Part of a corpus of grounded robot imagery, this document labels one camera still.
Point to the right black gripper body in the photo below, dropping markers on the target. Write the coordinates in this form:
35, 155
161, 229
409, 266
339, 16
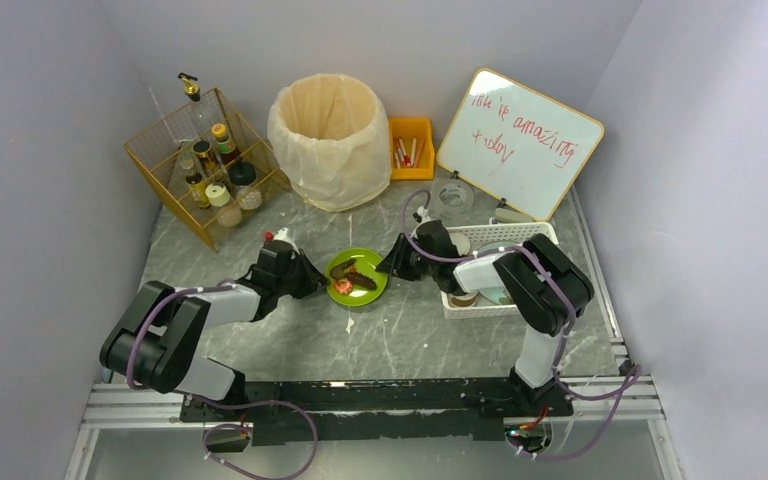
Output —
408, 257

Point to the small yellow label bottle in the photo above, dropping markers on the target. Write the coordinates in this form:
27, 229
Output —
197, 187

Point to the steel lined mug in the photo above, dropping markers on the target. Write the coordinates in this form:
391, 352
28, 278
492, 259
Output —
463, 301

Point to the yellow wire basket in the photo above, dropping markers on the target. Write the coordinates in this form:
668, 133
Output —
179, 159

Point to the whiteboard with red writing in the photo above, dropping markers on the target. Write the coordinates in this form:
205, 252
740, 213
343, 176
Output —
517, 144

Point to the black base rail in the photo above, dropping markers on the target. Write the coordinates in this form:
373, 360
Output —
280, 412

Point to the light blue flower plate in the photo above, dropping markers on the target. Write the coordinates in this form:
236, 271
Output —
489, 285

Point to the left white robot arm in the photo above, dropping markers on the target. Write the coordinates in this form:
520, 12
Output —
154, 344

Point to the yellow plastic bin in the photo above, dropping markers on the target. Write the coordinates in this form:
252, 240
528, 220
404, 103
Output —
417, 135

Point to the dark sea cucumber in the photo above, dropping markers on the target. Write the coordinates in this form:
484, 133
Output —
360, 280

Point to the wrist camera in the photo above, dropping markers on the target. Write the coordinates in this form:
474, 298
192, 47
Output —
282, 235
421, 215

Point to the white plastic basket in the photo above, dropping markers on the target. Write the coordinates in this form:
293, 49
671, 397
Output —
492, 237

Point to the trash bin with bag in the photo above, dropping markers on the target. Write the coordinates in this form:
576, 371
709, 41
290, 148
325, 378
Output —
330, 136

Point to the white mug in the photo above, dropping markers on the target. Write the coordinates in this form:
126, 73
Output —
461, 243

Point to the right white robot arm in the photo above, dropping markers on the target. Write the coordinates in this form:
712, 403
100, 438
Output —
548, 290

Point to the black lid shaker jar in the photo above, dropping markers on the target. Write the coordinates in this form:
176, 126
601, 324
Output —
244, 176

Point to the green plate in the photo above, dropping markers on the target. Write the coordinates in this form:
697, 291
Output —
366, 261

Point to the red marker pen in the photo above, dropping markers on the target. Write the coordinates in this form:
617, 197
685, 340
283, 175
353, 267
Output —
406, 158

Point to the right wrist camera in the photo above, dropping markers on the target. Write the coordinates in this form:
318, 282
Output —
421, 215

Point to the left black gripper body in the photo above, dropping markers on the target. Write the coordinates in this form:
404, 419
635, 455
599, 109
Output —
300, 276

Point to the clear oil dispenser bottle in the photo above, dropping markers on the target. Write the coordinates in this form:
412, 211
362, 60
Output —
192, 93

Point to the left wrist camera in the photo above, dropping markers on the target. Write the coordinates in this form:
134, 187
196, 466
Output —
282, 235

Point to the tall yellow label spice jar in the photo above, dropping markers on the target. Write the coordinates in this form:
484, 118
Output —
203, 151

